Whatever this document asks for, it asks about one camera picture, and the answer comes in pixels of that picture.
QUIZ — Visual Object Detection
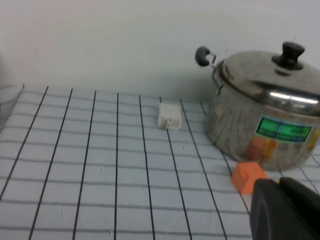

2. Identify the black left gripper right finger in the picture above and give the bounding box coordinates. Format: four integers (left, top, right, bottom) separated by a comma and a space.
278, 176, 320, 240

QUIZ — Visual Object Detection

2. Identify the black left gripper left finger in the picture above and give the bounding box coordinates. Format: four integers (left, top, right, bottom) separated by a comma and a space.
249, 177, 305, 240

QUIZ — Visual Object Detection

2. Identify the steel lid with black knob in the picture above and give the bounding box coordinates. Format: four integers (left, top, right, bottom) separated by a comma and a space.
216, 41, 320, 111

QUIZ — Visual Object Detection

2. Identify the stainless steel cooking pot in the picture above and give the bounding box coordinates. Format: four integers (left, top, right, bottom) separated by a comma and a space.
194, 46, 320, 172

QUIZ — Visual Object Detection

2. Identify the orange foam cube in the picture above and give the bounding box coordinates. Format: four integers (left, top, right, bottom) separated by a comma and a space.
231, 161, 268, 195

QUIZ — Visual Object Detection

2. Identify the white plug charger adapter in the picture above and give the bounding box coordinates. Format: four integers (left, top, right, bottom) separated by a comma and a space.
156, 101, 182, 131

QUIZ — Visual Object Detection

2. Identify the white black grid tablecloth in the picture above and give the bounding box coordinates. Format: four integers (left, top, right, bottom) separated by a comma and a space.
0, 83, 320, 240

